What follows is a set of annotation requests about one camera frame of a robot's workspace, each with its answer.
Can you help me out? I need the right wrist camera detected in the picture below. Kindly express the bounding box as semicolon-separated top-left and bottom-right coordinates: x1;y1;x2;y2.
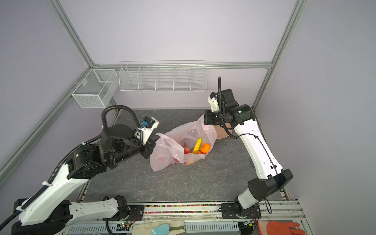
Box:
208;93;220;113

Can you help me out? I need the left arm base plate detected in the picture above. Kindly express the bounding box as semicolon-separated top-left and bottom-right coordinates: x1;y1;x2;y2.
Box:
102;204;145;221

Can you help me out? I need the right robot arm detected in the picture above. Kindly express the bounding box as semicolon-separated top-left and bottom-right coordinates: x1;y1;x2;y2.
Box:
204;77;293;218

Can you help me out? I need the light blue object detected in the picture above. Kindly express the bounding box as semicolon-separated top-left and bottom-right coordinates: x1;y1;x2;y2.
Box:
151;223;170;235

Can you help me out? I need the red rubber glove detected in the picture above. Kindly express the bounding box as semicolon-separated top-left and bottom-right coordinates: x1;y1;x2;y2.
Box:
258;221;306;235

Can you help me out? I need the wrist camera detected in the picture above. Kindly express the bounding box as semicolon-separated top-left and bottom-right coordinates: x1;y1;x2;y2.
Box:
135;116;160;145
208;93;220;113

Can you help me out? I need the pink plastic bag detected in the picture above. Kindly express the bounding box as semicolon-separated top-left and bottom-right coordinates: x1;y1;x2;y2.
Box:
150;117;217;171

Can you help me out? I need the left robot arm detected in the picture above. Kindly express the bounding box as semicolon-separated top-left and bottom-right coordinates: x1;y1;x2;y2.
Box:
1;105;159;235

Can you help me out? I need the beige scalloped fruit bowl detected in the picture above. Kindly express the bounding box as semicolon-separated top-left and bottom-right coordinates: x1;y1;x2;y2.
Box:
215;125;229;140

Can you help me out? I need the white mesh box basket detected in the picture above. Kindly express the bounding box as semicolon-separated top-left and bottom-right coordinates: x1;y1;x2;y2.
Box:
72;69;118;109

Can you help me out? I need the orange tangerine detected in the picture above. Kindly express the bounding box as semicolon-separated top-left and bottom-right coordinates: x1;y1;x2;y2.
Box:
200;143;211;154

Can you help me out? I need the white wire shelf basket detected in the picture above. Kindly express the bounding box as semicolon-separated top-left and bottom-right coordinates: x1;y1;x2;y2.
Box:
118;60;208;92

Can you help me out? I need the yellow green banana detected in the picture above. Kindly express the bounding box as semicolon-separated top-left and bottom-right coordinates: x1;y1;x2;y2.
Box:
192;138;202;154

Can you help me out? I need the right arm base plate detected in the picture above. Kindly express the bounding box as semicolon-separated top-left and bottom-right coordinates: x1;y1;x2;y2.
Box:
218;202;261;219

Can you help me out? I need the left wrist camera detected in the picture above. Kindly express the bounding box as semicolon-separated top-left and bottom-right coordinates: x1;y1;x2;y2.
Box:
135;116;160;145

